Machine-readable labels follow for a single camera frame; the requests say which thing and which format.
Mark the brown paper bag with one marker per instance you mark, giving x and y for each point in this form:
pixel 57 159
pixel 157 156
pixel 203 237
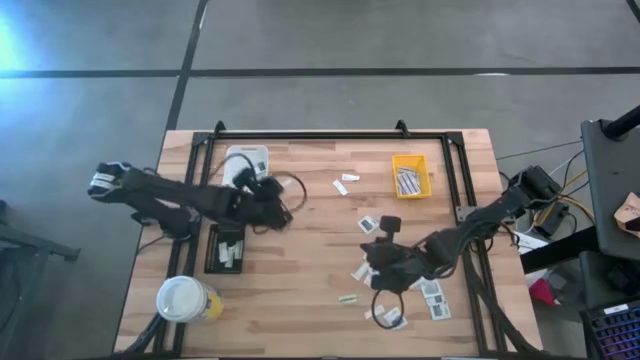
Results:
pixel 627 215

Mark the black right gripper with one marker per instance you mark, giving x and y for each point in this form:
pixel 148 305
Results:
pixel 395 265

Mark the plain white gauze packet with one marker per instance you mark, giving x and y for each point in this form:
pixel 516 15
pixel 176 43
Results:
pixel 416 284

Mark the white paper sheet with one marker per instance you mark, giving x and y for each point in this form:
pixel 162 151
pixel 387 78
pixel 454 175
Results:
pixel 530 242

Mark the grey metal mounting plate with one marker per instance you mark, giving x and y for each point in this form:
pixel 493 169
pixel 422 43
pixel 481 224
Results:
pixel 467 212

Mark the blue striped bandage packet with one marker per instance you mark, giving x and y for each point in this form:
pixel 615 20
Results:
pixel 409 185

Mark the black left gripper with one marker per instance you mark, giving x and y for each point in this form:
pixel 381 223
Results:
pixel 272 207

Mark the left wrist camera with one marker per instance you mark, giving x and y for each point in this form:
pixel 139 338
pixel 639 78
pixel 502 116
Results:
pixel 245 177

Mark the yellow plastic basket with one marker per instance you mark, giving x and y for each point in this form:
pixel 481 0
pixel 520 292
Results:
pixel 397 175

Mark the twisted white strip packet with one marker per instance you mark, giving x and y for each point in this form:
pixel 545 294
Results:
pixel 350 177

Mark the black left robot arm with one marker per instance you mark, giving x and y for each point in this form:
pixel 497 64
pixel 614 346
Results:
pixel 175 195

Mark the knuckle fabric bandage packet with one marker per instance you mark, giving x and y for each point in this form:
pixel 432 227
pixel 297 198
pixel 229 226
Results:
pixel 406 172

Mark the white plastic bin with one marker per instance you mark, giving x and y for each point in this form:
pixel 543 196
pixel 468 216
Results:
pixel 260 150

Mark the black stand base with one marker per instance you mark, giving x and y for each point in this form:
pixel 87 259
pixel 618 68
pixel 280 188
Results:
pixel 30 245

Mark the backlit black keyboard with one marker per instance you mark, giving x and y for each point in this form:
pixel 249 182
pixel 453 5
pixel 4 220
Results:
pixel 615 332

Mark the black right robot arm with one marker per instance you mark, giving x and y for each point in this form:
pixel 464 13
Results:
pixel 480 220

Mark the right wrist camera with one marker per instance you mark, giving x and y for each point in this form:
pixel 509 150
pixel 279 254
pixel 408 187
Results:
pixel 390 223

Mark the green striped bandage packet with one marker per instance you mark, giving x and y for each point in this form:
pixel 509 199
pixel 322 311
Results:
pixel 348 298

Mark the black plastic basket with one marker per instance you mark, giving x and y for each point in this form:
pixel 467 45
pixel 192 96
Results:
pixel 212 260

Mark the red object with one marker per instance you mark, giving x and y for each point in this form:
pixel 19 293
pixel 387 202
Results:
pixel 544 292

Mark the black vertical pole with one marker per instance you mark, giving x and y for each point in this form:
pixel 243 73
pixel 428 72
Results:
pixel 622 125

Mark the dark grey side table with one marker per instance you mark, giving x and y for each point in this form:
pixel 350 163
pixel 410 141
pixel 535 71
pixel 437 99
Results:
pixel 612 190

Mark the black table leg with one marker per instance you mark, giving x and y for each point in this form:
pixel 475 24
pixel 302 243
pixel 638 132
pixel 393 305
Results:
pixel 560 249

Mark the black power adapter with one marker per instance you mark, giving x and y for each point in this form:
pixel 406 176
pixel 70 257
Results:
pixel 550 220

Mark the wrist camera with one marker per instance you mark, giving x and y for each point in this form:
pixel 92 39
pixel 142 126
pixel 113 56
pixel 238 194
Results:
pixel 390 223
pixel 245 177

